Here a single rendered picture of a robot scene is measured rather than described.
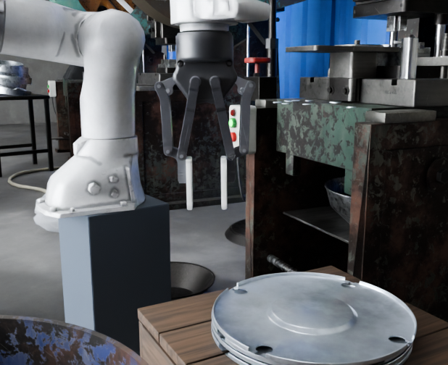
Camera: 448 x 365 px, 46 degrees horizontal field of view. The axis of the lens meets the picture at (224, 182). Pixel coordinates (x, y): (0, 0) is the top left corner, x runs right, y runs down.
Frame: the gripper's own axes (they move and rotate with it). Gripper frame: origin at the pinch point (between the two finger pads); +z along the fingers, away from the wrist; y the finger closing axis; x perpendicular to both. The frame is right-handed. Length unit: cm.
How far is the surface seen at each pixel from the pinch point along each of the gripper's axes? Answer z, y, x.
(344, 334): 19.6, -18.2, 6.5
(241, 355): 20.8, -4.2, 9.2
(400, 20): -28, -49, -66
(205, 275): 51, 1, -95
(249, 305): 19.5, -6.2, -2.7
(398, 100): -9, -43, -46
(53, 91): 0, 132, -394
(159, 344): 24.3, 7.4, -0.7
